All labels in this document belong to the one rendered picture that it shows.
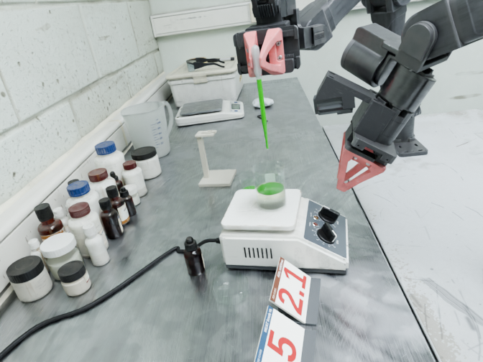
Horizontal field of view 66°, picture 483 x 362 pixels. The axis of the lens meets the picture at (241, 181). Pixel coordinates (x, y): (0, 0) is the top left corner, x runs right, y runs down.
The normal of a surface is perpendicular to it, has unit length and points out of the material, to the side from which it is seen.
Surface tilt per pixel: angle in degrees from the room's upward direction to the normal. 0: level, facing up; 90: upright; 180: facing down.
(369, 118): 90
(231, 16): 90
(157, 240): 0
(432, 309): 0
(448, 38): 90
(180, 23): 90
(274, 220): 0
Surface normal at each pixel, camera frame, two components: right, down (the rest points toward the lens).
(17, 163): 0.99, -0.10
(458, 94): -0.04, 0.45
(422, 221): -0.13, -0.89
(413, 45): -0.76, 0.37
